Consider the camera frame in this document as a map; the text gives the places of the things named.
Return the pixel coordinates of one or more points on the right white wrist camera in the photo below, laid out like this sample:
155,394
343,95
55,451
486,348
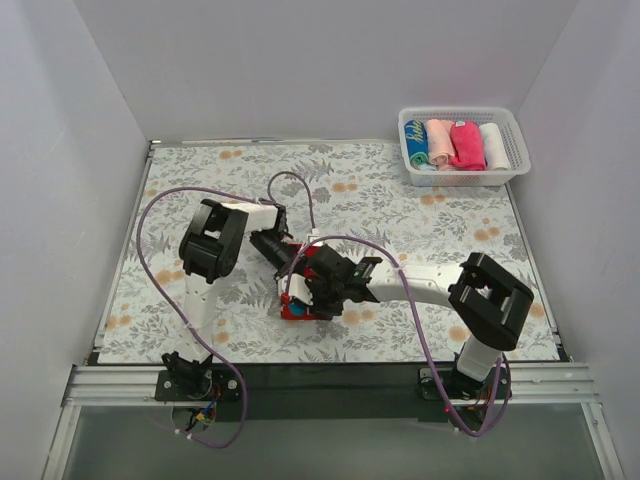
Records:
295,288

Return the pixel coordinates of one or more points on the aluminium frame rail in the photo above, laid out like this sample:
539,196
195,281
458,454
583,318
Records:
89,386

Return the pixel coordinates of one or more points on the floral table mat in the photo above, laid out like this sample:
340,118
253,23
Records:
358,192

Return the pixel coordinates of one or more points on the red blue towel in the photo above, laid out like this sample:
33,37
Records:
293,310

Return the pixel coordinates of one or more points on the blue printed rolled towel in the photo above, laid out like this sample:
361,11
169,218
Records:
416,142

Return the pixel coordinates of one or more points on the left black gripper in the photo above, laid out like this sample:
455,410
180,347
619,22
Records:
288,262

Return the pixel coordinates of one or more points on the white plastic basket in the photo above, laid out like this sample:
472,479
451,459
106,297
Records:
516,149

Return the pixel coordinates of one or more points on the pink red towel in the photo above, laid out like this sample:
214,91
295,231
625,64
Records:
467,142

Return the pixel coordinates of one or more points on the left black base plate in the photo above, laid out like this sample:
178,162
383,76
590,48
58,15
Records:
225,387

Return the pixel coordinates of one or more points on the white rolled towel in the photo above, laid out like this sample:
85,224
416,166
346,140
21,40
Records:
495,153

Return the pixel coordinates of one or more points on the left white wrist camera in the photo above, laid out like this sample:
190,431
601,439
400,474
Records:
313,235

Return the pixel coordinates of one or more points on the light blue folded towel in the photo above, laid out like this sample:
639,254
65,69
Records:
426,168

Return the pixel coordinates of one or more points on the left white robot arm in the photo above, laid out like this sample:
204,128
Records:
209,251

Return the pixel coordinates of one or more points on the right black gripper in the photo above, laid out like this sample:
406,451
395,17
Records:
323,296

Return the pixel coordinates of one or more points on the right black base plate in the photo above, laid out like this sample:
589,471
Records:
435,385

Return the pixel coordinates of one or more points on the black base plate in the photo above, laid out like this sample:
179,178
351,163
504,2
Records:
225,387
435,385

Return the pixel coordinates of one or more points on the peach rolled towel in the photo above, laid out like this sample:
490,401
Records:
439,143

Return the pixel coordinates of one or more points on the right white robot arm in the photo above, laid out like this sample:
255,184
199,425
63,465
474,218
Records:
491,302

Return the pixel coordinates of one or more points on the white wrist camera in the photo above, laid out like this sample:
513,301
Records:
295,288
313,235

